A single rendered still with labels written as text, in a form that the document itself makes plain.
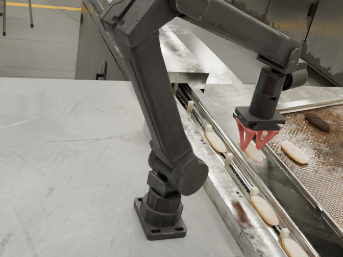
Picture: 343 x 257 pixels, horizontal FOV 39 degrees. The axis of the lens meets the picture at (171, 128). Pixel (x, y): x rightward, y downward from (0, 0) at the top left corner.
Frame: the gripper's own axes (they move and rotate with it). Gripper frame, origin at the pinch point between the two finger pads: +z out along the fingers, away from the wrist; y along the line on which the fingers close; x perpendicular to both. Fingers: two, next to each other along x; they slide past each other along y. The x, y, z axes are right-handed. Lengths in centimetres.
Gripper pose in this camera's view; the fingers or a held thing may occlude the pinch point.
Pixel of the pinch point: (250, 147)
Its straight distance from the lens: 115.4
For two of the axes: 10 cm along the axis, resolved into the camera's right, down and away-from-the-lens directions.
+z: -1.7, 8.5, 4.9
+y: 9.3, -0.2, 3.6
